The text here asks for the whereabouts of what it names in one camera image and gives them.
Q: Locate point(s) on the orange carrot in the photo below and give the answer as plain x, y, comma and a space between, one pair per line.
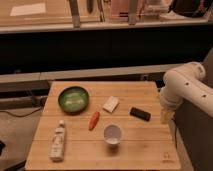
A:
94, 119

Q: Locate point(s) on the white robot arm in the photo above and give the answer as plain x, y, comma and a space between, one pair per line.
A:
185, 82

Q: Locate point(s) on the black eraser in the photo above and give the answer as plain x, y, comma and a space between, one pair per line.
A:
140, 114

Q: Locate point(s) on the white bottle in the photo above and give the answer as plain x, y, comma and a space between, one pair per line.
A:
57, 147

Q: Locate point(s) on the white paper sheet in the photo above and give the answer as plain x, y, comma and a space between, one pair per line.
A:
30, 9

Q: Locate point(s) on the white rectangular block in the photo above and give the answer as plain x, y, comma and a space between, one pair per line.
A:
111, 104

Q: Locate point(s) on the white paper cup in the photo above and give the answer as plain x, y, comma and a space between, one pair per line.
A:
112, 135

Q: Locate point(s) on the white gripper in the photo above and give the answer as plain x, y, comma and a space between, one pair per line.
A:
169, 103

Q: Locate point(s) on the green bowl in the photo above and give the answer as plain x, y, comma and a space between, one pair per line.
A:
73, 99

